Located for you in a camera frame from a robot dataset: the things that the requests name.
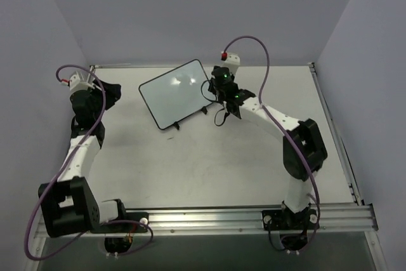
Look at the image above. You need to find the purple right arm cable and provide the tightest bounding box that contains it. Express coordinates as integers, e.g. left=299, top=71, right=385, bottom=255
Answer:
left=223, top=36, right=321, bottom=251

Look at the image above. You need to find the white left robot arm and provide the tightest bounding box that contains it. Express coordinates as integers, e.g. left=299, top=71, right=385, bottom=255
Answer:
left=38, top=76, right=128, bottom=237

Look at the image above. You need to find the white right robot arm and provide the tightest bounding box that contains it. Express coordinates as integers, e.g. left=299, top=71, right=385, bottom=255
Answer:
left=209, top=66, right=328, bottom=228

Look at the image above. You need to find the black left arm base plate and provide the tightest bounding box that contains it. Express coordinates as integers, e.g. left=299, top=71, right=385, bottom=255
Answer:
left=91, top=211, right=149, bottom=234

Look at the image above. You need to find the aluminium left table rail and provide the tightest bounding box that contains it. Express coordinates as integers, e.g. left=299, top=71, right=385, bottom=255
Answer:
left=87, top=65, right=95, bottom=83

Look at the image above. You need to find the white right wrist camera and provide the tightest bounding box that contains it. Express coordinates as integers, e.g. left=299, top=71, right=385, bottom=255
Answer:
left=221, top=51, right=240, bottom=75

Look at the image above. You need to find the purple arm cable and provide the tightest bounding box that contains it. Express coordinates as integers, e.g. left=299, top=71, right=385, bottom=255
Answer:
left=24, top=64, right=155, bottom=262
left=223, top=36, right=321, bottom=251

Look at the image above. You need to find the aluminium front rail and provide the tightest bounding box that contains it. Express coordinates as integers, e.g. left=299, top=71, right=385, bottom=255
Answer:
left=33, top=204, right=380, bottom=240

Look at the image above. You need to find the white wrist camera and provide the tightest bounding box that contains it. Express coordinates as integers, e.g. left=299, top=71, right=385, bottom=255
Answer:
left=221, top=51, right=240, bottom=75
left=60, top=72, right=95, bottom=94

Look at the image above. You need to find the black whiteboard stand foot left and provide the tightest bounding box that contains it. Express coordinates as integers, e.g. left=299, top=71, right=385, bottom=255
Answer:
left=173, top=122, right=180, bottom=131

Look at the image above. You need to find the small white whiteboard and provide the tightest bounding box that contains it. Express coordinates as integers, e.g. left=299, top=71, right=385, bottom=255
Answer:
left=138, top=59, right=215, bottom=130

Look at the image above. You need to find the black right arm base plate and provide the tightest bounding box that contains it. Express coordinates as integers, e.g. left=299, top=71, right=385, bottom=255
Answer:
left=261, top=208, right=320, bottom=231

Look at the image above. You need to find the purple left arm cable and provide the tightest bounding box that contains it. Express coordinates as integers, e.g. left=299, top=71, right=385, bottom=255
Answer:
left=24, top=64, right=155, bottom=262

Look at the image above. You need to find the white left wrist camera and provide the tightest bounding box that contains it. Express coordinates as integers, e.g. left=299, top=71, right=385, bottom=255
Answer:
left=60, top=72, right=95, bottom=94

